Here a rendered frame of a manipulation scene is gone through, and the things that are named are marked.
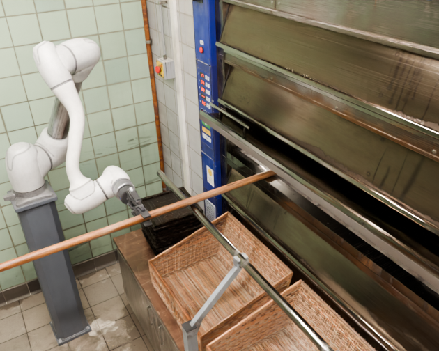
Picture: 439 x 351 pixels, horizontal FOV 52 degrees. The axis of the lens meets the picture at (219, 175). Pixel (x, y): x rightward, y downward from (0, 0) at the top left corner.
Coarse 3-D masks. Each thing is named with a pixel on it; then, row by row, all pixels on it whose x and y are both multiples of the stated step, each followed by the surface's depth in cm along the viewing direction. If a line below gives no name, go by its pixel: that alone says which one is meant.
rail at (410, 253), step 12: (216, 120) 194; (228, 132) 187; (252, 144) 173; (264, 156) 167; (288, 168) 157; (300, 180) 151; (324, 192) 143; (336, 204) 138; (348, 216) 134; (360, 216) 131; (372, 228) 127; (384, 240) 124; (396, 240) 121; (408, 252) 117; (420, 264) 115; (432, 264) 113
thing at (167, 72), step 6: (156, 60) 253; (162, 60) 250; (168, 60) 250; (162, 66) 248; (168, 66) 249; (174, 66) 251; (162, 72) 250; (168, 72) 251; (174, 72) 253; (162, 78) 254; (168, 78) 252
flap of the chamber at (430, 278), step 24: (240, 144) 179; (264, 144) 181; (312, 168) 165; (312, 192) 146; (336, 192) 148; (360, 192) 151; (336, 216) 138; (384, 216) 138; (408, 240) 126; (432, 240) 128; (408, 264) 118
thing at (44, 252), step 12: (240, 180) 194; (252, 180) 196; (204, 192) 188; (216, 192) 188; (180, 204) 182; (156, 216) 177; (108, 228) 169; (120, 228) 171; (72, 240) 163; (84, 240) 165; (36, 252) 158; (48, 252) 160; (0, 264) 154; (12, 264) 154
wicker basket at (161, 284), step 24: (192, 240) 231; (216, 240) 241; (240, 240) 227; (168, 264) 230; (192, 264) 239; (216, 264) 240; (264, 264) 212; (168, 288) 206; (192, 288) 226; (240, 288) 225; (192, 312) 212; (216, 312) 212; (240, 312) 189; (216, 336) 188
